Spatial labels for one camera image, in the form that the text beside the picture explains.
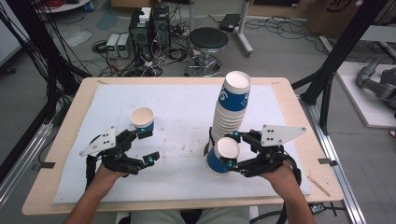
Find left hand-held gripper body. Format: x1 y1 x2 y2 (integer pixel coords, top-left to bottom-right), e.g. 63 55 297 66
78 125 145 176

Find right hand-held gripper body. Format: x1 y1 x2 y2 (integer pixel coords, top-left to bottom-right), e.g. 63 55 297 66
241 124 307 178

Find blue white paper cup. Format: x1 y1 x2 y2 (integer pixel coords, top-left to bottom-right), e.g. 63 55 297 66
130 106 156 133
204 136 241 178

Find stack of paper cups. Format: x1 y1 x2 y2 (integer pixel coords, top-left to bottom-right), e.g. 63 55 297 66
211 70 252 147

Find person's left hand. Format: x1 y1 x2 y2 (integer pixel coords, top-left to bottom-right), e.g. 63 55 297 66
92 164 129 188

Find person's right hand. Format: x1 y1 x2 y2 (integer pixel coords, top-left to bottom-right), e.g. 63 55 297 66
260 166 298 190

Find white foam mat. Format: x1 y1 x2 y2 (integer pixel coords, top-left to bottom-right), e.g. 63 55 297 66
52 83 312 204

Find thin wooden stick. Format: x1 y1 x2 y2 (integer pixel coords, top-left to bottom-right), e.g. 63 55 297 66
306 175 332 198

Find person's light trousers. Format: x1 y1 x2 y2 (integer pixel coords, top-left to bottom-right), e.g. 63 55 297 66
130 207 250 224

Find black tape piece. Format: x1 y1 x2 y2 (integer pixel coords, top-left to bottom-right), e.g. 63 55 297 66
30 161 56 172
317 157 339 168

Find grey power supply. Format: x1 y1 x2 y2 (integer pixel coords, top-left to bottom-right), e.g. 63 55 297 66
117 33 133 60
106 33 120 59

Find black computer tower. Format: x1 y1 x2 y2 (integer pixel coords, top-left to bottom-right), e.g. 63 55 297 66
128 7 153 63
150 5 172 49

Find black round stool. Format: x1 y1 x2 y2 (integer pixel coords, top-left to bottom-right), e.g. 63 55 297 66
185 27 230 78

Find white platform board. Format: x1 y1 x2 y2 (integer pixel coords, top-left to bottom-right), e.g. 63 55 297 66
335 61 396 129

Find white table leg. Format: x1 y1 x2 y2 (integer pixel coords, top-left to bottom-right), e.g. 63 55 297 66
234 0 255 58

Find black flat box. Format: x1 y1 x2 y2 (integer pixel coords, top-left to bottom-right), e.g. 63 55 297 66
219 13 242 33

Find teal sheet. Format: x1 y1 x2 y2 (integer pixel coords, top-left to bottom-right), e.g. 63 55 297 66
95 9 121 32

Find clear plastic bag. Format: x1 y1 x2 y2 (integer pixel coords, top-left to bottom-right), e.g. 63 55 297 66
58 27 93 49

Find cardboard box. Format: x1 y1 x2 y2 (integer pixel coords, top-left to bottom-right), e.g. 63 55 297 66
306 0 396 39

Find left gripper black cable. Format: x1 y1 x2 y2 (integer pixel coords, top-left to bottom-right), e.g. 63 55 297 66
85 154 98 191

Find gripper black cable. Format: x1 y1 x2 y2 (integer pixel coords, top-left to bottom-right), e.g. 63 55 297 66
85 154 98 191
248 152 303 224

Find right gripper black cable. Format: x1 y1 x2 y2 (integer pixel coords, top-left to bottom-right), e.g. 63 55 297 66
248 152 303 224

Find aluminium rail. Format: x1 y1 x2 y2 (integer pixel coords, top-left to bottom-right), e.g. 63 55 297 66
299 95 368 224
0 122 54 209

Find black frame post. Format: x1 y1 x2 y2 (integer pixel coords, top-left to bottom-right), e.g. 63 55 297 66
4 0 92 125
290 0 390 135

